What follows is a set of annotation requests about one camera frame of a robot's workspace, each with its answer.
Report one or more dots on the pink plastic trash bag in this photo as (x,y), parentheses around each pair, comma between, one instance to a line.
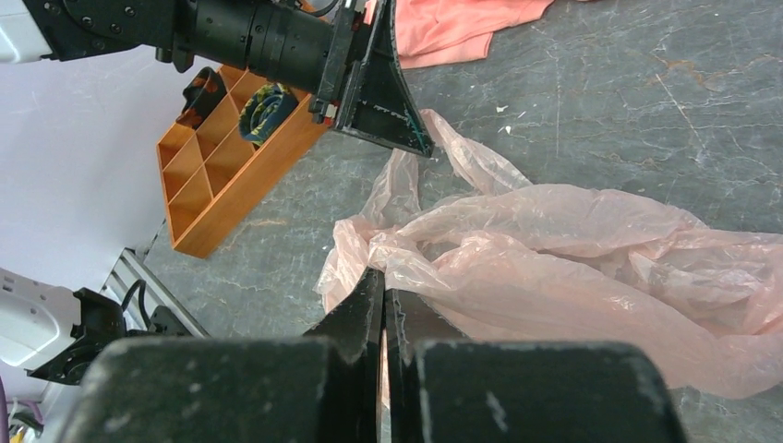
(517,261)

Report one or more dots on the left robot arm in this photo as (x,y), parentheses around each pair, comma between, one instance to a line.
(277,40)

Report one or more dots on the salmon pink cloth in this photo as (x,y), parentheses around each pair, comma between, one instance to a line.
(441,32)

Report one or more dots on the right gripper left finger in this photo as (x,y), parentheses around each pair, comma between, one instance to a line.
(350,403)

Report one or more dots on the orange compartment tray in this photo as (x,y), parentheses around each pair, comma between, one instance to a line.
(212,178)

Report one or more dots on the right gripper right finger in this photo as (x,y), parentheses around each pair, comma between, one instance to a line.
(409,319)

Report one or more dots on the dark rolled sock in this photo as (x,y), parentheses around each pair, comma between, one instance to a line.
(202,95)
(264,112)

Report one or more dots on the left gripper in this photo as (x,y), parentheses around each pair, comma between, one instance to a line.
(361,90)

